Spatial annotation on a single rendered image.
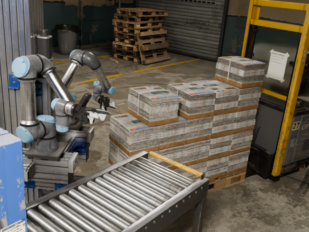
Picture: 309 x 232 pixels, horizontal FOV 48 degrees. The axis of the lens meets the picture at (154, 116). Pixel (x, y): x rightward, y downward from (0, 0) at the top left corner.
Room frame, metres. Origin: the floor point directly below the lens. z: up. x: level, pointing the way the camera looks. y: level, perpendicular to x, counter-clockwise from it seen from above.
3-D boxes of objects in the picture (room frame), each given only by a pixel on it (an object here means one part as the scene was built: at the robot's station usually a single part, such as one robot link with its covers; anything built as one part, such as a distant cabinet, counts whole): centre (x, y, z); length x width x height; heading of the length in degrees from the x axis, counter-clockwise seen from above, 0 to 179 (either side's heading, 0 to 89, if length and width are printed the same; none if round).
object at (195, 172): (2.07, -0.16, 0.81); 0.43 x 0.03 x 0.02; 52
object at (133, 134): (2.99, -0.20, 0.42); 1.17 x 0.39 x 0.83; 124
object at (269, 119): (3.85, -1.46, 0.40); 0.69 x 0.55 x 0.80; 34
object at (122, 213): (1.60, 0.22, 0.77); 0.47 x 0.05 x 0.05; 52
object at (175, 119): (2.76, -0.04, 0.86); 0.29 x 0.16 x 0.04; 125
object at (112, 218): (1.55, 0.26, 0.77); 0.47 x 0.05 x 0.05; 52
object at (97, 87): (3.14, 0.54, 0.98); 0.11 x 0.08 x 0.11; 61
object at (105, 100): (3.02, 0.47, 0.88); 0.12 x 0.08 x 0.09; 32
